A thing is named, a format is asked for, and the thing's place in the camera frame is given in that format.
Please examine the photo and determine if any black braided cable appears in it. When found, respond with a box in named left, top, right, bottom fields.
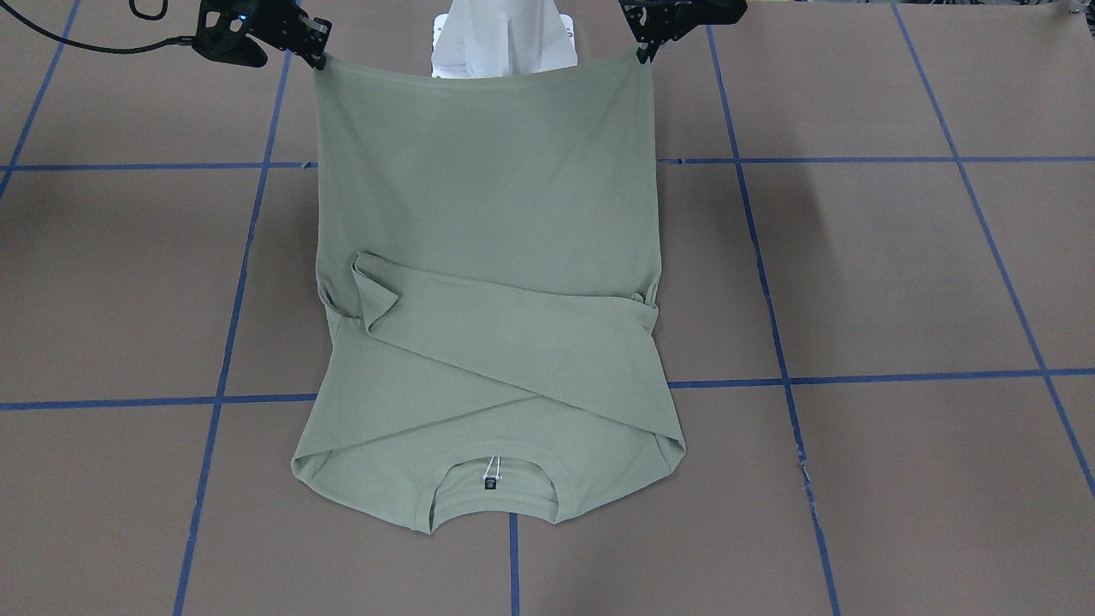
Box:
left=0, top=0, right=201, bottom=56

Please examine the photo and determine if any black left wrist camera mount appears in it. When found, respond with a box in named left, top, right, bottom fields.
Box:
left=618, top=1, right=749, bottom=46

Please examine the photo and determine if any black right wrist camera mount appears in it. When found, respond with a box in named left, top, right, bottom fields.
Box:
left=192, top=1, right=332, bottom=68

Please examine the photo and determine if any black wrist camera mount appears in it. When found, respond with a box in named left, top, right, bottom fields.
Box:
left=192, top=1, right=332, bottom=68
left=618, top=1, right=749, bottom=46

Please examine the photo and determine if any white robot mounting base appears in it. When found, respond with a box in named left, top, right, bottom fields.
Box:
left=431, top=1, right=578, bottom=79

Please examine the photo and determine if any olive green long-sleeve shirt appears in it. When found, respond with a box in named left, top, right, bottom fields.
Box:
left=291, top=48, right=687, bottom=534

